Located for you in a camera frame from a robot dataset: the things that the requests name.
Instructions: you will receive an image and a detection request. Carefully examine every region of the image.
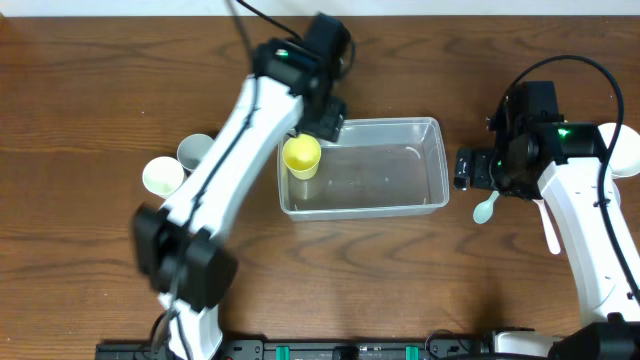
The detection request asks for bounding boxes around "yellow plastic cup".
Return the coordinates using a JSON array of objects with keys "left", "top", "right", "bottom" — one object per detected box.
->
[{"left": 281, "top": 134, "right": 322, "bottom": 180}]

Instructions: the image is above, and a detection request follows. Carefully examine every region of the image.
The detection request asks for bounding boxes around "mint green plastic spoon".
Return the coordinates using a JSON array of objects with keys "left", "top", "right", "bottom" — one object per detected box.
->
[{"left": 472, "top": 191, "right": 500, "bottom": 224}]

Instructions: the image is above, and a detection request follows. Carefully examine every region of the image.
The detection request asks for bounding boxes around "white plastic fork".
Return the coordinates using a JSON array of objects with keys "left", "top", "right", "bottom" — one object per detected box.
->
[{"left": 533, "top": 199, "right": 561, "bottom": 255}]

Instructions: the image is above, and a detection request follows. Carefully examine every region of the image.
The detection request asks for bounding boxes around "grey plastic cup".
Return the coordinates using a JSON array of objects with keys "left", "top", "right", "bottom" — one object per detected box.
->
[{"left": 176, "top": 134, "right": 214, "bottom": 172}]

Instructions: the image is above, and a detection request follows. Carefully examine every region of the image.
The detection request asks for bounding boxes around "white plastic bowl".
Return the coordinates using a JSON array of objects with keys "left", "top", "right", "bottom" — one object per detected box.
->
[{"left": 609, "top": 125, "right": 640, "bottom": 178}]

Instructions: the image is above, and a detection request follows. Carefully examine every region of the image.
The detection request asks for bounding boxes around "white plastic cup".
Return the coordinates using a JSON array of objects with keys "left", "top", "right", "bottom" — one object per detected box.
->
[{"left": 142, "top": 156, "right": 186, "bottom": 199}]

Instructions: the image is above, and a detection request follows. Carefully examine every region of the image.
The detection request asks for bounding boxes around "light blue plastic bowl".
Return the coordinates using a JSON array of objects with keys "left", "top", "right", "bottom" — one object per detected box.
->
[{"left": 612, "top": 181, "right": 621, "bottom": 207}]

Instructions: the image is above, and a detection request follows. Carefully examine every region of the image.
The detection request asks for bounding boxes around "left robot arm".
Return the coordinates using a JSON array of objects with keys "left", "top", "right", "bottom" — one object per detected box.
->
[{"left": 132, "top": 13, "right": 353, "bottom": 359}]

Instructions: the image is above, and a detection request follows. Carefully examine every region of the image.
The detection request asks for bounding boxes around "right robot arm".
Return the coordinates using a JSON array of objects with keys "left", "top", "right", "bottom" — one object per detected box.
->
[{"left": 453, "top": 81, "right": 639, "bottom": 359}]

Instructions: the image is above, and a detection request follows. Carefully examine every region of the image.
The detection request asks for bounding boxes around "clear plastic container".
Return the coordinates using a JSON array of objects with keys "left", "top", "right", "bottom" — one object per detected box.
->
[{"left": 278, "top": 117, "right": 450, "bottom": 221}]

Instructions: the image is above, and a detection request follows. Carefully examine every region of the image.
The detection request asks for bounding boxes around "left black cable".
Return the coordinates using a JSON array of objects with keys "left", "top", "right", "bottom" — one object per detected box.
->
[{"left": 149, "top": 0, "right": 306, "bottom": 360}]

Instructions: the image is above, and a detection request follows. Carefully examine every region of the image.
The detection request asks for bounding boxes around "black cable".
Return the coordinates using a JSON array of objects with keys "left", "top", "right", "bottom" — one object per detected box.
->
[
  {"left": 149, "top": 0, "right": 306, "bottom": 360},
  {"left": 504, "top": 53, "right": 640, "bottom": 306}
]

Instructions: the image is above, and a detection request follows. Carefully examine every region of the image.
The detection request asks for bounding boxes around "right black cable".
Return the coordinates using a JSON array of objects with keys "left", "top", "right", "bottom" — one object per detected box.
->
[{"left": 504, "top": 53, "right": 640, "bottom": 306}]

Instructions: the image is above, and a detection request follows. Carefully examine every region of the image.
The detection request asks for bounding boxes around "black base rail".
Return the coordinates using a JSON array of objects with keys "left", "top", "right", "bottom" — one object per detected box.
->
[{"left": 94, "top": 338, "right": 496, "bottom": 360}]

